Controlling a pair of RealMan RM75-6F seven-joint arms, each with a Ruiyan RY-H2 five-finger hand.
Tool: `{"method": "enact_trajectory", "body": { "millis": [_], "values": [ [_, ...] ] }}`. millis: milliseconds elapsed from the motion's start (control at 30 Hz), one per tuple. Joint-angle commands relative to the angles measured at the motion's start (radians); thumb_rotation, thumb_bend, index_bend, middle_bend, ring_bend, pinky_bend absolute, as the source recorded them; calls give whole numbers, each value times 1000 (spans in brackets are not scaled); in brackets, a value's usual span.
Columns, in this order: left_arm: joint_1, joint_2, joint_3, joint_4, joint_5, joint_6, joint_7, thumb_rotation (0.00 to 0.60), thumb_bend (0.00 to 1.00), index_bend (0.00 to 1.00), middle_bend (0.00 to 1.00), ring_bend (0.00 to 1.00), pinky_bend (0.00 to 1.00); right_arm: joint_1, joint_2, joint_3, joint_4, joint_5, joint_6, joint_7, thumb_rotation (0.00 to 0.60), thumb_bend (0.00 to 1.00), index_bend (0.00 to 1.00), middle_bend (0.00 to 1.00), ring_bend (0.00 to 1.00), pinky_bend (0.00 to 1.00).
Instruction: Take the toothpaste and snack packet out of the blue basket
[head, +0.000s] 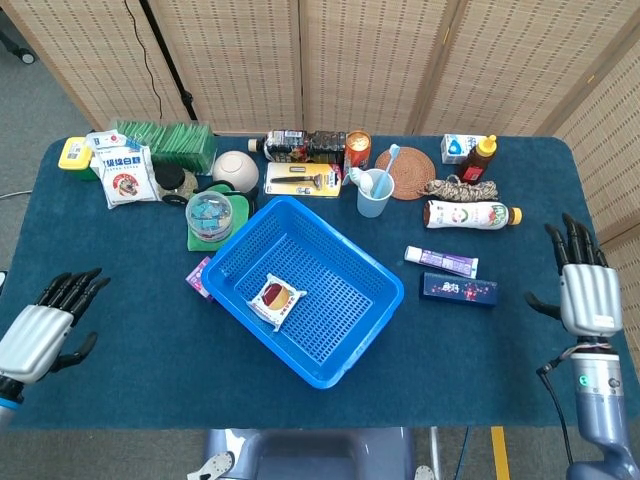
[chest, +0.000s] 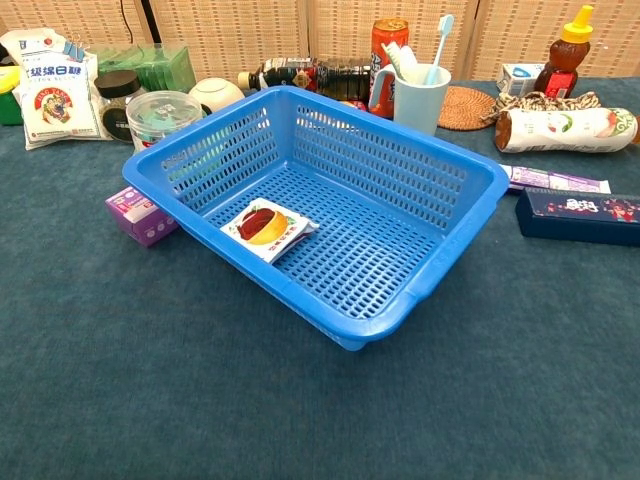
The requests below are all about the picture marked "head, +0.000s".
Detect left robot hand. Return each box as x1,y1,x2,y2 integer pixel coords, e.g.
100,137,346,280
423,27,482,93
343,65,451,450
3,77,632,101
0,267,112,386

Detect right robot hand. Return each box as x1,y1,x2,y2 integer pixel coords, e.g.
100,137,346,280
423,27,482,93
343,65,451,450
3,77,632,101
523,212,624,337

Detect white purple toothpaste tube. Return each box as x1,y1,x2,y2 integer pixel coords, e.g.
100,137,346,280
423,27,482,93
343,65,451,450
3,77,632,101
403,244,480,280

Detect small snack packet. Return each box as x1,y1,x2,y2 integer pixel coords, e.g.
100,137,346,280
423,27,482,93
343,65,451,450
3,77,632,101
246,272,307,334

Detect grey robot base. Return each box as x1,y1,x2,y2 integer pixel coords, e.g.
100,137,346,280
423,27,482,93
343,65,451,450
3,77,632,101
187,427,436,480

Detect blue felt table cover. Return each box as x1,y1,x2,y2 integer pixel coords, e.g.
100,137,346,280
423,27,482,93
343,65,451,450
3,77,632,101
0,134,614,431

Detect dark blue printed box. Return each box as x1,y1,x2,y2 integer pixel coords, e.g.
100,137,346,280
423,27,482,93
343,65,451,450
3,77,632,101
418,271,500,310

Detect white-label bottle yellow cap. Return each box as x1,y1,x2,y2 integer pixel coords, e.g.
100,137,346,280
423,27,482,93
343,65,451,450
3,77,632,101
422,199,524,232

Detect small purple box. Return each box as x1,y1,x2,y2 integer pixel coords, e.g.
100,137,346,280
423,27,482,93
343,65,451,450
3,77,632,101
184,256,215,303

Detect yellow floor tape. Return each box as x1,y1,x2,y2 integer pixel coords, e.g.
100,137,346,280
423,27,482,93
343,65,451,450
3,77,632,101
490,426,511,480

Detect honey bottle yellow cap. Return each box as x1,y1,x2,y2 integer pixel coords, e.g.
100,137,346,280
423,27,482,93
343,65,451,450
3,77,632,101
454,134,499,186

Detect white sugar bag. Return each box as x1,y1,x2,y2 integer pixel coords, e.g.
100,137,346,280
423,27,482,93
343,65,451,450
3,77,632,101
93,145,161,210

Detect yellow small box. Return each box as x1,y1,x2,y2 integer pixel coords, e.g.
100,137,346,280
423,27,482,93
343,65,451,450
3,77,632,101
57,136,99,182

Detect white blue milk carton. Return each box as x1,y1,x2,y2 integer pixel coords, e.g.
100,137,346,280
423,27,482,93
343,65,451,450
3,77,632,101
440,133,487,166

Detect black-lid glass jar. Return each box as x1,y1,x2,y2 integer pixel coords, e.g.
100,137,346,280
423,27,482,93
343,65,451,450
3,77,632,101
153,163,200,207

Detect small white packet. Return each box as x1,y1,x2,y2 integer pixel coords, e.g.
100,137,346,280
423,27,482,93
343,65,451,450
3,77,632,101
84,128,129,151

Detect clear round clip container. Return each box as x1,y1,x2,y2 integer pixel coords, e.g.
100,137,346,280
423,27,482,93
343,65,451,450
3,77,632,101
185,190,235,245

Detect round woven coaster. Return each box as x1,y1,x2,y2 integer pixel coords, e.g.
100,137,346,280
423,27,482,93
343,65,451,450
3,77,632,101
374,147,437,202

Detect light blue cup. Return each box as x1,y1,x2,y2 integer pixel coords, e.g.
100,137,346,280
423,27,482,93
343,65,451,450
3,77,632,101
356,168,396,219

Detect blue toothbrush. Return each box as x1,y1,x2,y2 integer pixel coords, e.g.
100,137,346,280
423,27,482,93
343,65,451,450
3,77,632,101
371,143,401,199

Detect clear box green packets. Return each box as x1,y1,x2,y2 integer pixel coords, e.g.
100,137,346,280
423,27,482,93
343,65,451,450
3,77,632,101
109,118,219,176

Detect white tube in cup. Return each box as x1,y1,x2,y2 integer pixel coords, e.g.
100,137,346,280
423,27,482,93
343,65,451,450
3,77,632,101
348,166,376,196

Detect beige bowl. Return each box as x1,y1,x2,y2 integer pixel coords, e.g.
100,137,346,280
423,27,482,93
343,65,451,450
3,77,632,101
212,150,261,194

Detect orange drink can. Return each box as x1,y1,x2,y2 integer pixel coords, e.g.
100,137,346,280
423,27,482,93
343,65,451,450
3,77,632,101
342,130,372,174

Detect blue plastic mesh basket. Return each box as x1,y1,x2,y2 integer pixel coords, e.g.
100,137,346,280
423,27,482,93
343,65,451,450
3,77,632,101
200,195,405,390

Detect black chair caster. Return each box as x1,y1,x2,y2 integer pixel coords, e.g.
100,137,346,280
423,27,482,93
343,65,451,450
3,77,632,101
0,29,37,65

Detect razor in yellow pack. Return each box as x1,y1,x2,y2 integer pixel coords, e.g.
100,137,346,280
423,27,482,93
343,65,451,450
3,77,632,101
263,161,344,199

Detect black pole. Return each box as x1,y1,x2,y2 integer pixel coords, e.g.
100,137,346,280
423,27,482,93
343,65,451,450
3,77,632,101
139,0,199,121

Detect bamboo folding screen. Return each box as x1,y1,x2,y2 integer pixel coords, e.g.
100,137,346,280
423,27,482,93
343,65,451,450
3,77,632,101
0,0,640,334

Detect dark drink bottle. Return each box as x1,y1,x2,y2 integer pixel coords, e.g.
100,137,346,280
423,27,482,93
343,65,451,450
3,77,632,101
247,129,348,164

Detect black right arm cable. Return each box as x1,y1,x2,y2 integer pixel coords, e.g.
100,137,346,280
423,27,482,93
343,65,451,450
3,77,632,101
536,357,576,466

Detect braided rope bundle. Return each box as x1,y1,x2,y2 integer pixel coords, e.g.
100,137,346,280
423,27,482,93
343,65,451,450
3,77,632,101
417,174,500,203

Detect blue cable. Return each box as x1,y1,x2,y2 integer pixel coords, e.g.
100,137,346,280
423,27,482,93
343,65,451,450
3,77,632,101
453,426,472,480

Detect thin black cable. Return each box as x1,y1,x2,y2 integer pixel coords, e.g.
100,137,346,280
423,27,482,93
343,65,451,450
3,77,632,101
123,0,164,119

